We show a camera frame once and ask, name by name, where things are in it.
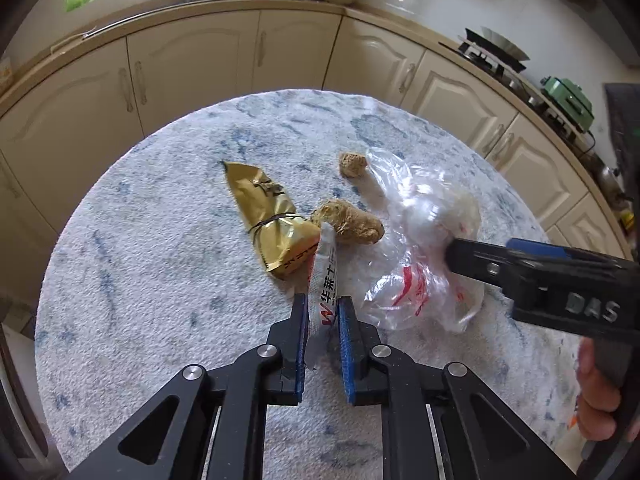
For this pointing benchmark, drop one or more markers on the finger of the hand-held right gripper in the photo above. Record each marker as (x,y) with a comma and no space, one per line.
(475,262)
(540,250)

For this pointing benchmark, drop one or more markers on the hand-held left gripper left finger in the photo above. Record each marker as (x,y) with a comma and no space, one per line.
(300,345)

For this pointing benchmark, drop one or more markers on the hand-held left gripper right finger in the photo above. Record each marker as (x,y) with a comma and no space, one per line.
(347,350)

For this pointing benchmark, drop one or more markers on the white wrapper strip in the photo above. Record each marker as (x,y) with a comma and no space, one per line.
(322,280)

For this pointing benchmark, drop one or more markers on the clear plastic bag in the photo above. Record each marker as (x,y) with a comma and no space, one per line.
(415,210)

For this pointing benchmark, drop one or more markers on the large ginger piece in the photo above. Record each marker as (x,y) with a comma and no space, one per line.
(355,225)

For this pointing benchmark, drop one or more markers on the person's right hand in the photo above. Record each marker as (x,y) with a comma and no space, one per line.
(595,400)

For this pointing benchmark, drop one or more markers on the cream cabinet door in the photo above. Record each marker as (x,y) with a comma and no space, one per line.
(540,175)
(200,70)
(365,60)
(450,95)
(300,50)
(65,120)

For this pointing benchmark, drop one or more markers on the gold foil wrapper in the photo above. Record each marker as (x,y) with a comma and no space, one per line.
(270,225)

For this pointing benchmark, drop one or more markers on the green electric cooker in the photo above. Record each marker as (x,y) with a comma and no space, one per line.
(570,102)

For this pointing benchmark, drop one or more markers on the small ginger piece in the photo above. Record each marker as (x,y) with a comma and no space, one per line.
(353,165)

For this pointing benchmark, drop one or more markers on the black gas stove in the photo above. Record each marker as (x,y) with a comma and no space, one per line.
(520,85)

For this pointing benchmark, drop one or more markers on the cream kitchen cabinet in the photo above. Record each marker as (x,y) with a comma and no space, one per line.
(210,25)

